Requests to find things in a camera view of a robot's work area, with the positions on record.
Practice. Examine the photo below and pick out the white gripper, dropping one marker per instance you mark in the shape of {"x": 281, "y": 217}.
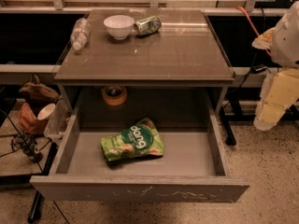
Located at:
{"x": 287, "y": 42}

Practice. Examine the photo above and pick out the green rice chip bag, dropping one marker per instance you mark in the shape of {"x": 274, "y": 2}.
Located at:
{"x": 139, "y": 140}

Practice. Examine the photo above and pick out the grey cabinet with counter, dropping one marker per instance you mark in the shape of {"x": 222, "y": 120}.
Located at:
{"x": 184, "y": 52}

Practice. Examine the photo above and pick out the open grey drawer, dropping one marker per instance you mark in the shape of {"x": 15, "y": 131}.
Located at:
{"x": 193, "y": 168}

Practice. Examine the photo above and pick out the brown cloth bag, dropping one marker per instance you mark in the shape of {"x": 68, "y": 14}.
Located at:
{"x": 37, "y": 95}

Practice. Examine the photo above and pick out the black power adapter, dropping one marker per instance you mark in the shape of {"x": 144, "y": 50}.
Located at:
{"x": 256, "y": 69}

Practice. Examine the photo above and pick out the green soda can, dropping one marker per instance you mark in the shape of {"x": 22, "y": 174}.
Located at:
{"x": 148, "y": 26}

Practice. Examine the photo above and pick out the white ceramic bowl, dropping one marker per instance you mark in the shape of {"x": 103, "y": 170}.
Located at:
{"x": 119, "y": 26}

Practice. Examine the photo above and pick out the orange tape roll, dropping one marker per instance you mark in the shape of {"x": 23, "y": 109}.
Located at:
{"x": 114, "y": 95}

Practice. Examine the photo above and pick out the clear plastic water bottle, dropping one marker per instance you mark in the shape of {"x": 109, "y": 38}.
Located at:
{"x": 80, "y": 34}

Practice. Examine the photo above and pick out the clear plastic container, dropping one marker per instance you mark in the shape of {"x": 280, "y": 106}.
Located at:
{"x": 58, "y": 122}

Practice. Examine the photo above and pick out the white paper cup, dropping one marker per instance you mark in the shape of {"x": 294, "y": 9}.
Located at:
{"x": 46, "y": 112}

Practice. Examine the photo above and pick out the black metal stand leg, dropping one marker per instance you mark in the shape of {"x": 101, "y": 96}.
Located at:
{"x": 35, "y": 211}

